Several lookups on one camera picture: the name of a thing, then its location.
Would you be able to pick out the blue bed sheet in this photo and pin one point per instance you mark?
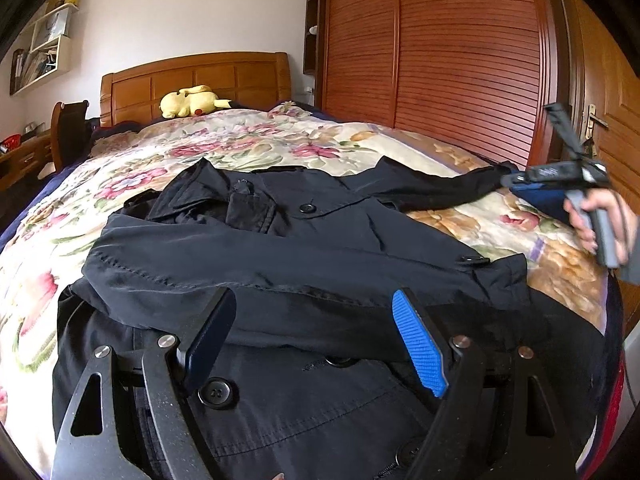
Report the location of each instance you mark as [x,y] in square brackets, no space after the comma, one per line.
[16,201]

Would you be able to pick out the black trench coat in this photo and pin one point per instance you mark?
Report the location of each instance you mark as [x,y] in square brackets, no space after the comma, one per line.
[324,387]

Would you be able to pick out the yellow plush toy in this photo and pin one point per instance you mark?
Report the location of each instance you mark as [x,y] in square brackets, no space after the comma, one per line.
[195,101]

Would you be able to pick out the wooden door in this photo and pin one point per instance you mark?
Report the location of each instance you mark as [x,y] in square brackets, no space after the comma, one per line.
[612,89]

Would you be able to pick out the person's right hand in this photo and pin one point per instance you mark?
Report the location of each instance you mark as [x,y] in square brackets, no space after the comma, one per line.
[625,222]

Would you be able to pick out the red bowl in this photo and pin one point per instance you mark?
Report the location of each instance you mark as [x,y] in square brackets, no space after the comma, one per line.
[12,142]

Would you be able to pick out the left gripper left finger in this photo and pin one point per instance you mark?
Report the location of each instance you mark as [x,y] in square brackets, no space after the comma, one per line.
[95,437]

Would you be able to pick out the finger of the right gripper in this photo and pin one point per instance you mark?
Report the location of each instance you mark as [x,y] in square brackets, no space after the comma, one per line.
[549,201]

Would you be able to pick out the floral bed blanket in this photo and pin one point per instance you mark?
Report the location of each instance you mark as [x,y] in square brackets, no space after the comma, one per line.
[51,244]

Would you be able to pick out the wooden louvered wardrobe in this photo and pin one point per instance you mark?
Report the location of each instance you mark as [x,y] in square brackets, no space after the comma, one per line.
[473,73]

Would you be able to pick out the long wooden desk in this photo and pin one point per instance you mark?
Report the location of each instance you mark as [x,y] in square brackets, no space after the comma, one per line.
[31,156]

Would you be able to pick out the wooden chair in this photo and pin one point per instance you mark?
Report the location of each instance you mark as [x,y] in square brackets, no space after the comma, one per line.
[69,133]

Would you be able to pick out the wooden headboard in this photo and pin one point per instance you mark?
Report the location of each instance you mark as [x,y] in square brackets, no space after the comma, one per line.
[258,80]

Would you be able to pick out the white wall shelf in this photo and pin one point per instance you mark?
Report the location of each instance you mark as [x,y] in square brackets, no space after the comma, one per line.
[43,46]

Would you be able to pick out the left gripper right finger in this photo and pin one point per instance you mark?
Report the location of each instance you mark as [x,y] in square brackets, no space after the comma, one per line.
[498,417]

